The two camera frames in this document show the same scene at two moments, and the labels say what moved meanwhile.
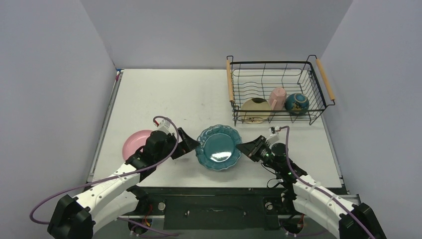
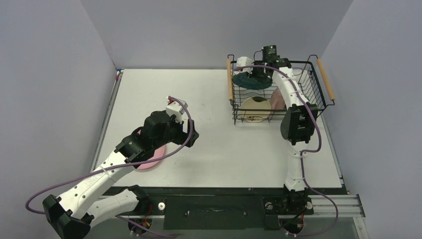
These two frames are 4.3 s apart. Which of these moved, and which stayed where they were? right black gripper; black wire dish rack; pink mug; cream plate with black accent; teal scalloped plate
Moved: right black gripper; teal scalloped plate
Stayed: cream plate with black accent; pink mug; black wire dish rack
